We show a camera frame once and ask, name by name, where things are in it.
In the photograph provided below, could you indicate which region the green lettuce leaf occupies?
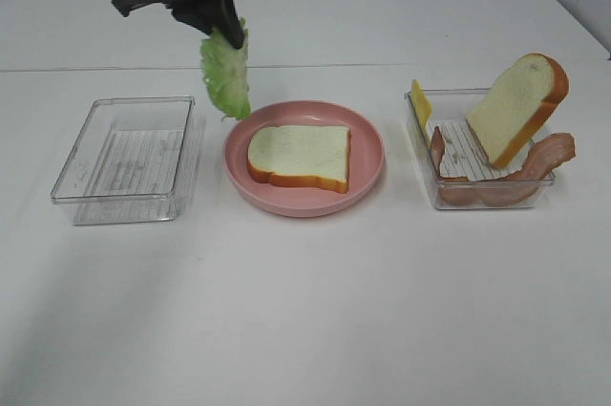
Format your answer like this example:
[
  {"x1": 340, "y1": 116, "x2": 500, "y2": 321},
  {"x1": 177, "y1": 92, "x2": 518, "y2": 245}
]
[{"x1": 200, "y1": 17, "x2": 251, "y2": 120}]

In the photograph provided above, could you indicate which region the bread slice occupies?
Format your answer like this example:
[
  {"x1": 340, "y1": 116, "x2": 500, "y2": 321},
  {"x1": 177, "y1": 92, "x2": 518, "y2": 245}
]
[
  {"x1": 247, "y1": 125, "x2": 350, "y2": 193},
  {"x1": 466, "y1": 53, "x2": 569, "y2": 169}
]

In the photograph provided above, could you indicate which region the yellow cheese slice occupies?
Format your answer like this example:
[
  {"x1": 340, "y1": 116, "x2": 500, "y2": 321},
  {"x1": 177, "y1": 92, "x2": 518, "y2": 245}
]
[{"x1": 411, "y1": 79, "x2": 432, "y2": 132}]

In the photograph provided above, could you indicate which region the bacon strip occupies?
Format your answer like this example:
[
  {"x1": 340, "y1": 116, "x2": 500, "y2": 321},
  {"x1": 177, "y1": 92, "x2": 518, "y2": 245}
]
[
  {"x1": 440, "y1": 133, "x2": 576, "y2": 207},
  {"x1": 430, "y1": 126, "x2": 469, "y2": 182}
]

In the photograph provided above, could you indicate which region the clear left food container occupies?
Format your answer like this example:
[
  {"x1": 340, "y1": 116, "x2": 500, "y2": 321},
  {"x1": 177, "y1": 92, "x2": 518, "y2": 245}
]
[{"x1": 51, "y1": 96, "x2": 205, "y2": 225}]

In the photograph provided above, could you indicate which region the clear food container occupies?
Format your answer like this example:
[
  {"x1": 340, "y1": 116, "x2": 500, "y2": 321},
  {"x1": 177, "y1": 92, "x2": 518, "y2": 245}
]
[
  {"x1": 404, "y1": 88, "x2": 556, "y2": 210},
  {"x1": 51, "y1": 96, "x2": 205, "y2": 225}
]

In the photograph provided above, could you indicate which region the pink round plate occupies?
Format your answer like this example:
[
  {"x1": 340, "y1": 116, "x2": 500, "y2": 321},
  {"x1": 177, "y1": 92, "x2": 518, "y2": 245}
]
[{"x1": 223, "y1": 100, "x2": 385, "y2": 218}]

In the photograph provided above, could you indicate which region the clear right food container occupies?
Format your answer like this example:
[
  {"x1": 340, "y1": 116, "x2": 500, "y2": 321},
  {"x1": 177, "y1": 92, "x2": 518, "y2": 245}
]
[{"x1": 404, "y1": 88, "x2": 556, "y2": 210}]

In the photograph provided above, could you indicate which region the upright bread slice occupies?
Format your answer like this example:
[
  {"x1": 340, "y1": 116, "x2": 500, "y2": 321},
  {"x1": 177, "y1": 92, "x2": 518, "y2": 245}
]
[{"x1": 466, "y1": 53, "x2": 569, "y2": 169}]

